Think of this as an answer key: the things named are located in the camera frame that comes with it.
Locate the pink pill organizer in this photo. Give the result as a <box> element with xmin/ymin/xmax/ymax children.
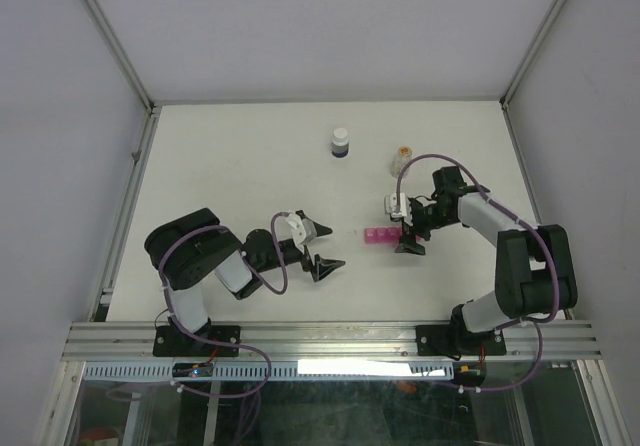
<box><xmin>363</xmin><ymin>226</ymin><xmax>402</xmax><ymax>245</ymax></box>

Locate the clear pill bottle orange cap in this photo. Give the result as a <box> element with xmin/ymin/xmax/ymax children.
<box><xmin>390</xmin><ymin>146</ymin><xmax>413</xmax><ymax>178</ymax></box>

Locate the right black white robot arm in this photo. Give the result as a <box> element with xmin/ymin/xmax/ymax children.
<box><xmin>384</xmin><ymin>166</ymin><xmax>578</xmax><ymax>360</ymax></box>

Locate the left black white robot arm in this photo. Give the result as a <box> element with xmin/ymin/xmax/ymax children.
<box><xmin>144</xmin><ymin>208</ymin><xmax>346</xmax><ymax>355</ymax></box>

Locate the white capped blue bottle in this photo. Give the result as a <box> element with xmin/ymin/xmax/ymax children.
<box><xmin>331</xmin><ymin>127</ymin><xmax>349</xmax><ymax>158</ymax></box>

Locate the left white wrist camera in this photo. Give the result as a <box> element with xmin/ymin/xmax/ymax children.
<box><xmin>285</xmin><ymin>212</ymin><xmax>317</xmax><ymax>249</ymax></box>

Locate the aluminium mounting rail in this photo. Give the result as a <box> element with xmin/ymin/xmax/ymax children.
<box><xmin>62</xmin><ymin>320</ymin><xmax>602</xmax><ymax>362</ymax></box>

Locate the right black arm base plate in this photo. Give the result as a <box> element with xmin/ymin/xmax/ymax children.
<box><xmin>415</xmin><ymin>324</ymin><xmax>506</xmax><ymax>360</ymax></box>

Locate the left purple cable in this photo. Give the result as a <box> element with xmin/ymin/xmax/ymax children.
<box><xmin>155</xmin><ymin>210</ymin><xmax>301</xmax><ymax>407</ymax></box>

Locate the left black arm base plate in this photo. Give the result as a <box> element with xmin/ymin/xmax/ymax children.
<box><xmin>152</xmin><ymin>323</ymin><xmax>241</xmax><ymax>358</ymax></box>

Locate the grey slotted cable duct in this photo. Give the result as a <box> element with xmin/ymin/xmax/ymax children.
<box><xmin>84</xmin><ymin>359</ymin><xmax>454</xmax><ymax>382</ymax></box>

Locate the right aluminium frame post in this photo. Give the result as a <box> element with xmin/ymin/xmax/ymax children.
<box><xmin>498</xmin><ymin>0</ymin><xmax>587</xmax><ymax>112</ymax></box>

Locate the aluminium frame post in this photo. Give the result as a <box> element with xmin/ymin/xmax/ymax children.
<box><xmin>80</xmin><ymin>0</ymin><xmax>156</xmax><ymax>114</ymax></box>
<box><xmin>498</xmin><ymin>0</ymin><xmax>587</xmax><ymax>112</ymax></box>

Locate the left aluminium frame post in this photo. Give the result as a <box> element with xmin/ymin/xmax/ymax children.
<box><xmin>80</xmin><ymin>0</ymin><xmax>156</xmax><ymax>114</ymax></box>

